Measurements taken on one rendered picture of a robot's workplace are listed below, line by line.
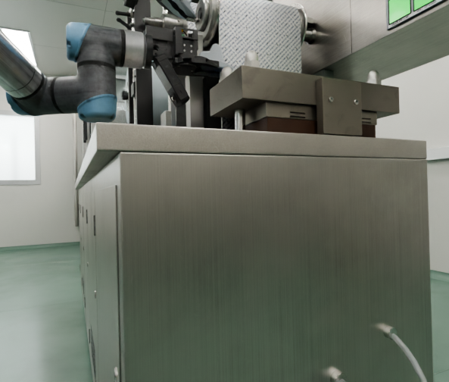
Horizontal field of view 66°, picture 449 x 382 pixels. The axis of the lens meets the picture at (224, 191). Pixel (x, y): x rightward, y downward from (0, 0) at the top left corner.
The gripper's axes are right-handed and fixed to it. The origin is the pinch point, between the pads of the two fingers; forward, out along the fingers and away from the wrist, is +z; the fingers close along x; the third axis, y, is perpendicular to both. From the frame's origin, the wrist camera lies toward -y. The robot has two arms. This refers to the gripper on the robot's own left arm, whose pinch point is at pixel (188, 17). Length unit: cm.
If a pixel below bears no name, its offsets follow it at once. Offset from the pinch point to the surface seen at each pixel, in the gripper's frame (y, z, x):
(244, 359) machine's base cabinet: -57, 43, -34
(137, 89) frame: -14.9, 0.9, 24.9
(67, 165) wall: -14, -29, 548
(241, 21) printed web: 4.5, 10.2, -8.4
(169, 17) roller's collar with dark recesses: 7.5, -5.6, 19.8
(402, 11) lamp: 17.1, 32.8, -32.8
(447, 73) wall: 213, 174, 110
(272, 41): 7.4, 19.1, -8.4
